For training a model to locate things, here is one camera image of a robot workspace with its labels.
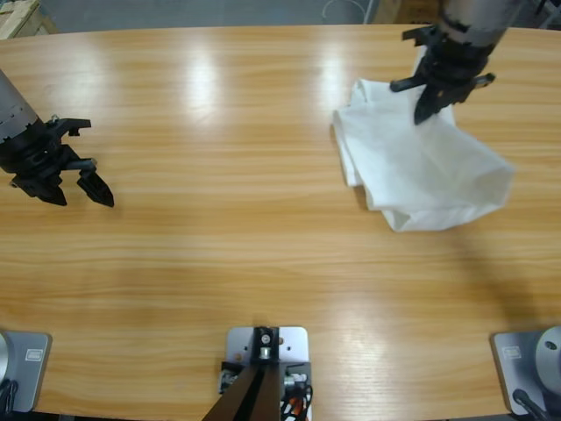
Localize stacked wooden boards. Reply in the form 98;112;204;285
0;0;58;40

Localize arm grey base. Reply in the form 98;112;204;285
0;331;53;413
489;325;561;416

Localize orange and black cable bundle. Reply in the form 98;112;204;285
279;384;315;421

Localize white mounting block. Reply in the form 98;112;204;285
225;325;315;421

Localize dark camera post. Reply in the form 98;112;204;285
202;325;284;421

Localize brown cardboard box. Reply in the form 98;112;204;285
376;0;442;25

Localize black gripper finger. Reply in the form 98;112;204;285
75;168;116;209
9;178;68;207
413;85;440;126
432;89;457;118

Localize silver metal clamp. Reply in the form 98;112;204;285
218;360;241;395
282;361;313;395

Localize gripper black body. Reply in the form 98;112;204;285
0;124;97;188
389;40;497;106

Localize white wire hoop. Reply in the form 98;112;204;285
323;0;369;22

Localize grey metal stand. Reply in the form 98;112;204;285
533;0;561;31

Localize black base cable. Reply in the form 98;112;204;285
0;379;21;414
511;388;549;421

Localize white t-shirt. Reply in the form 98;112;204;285
330;43;517;233

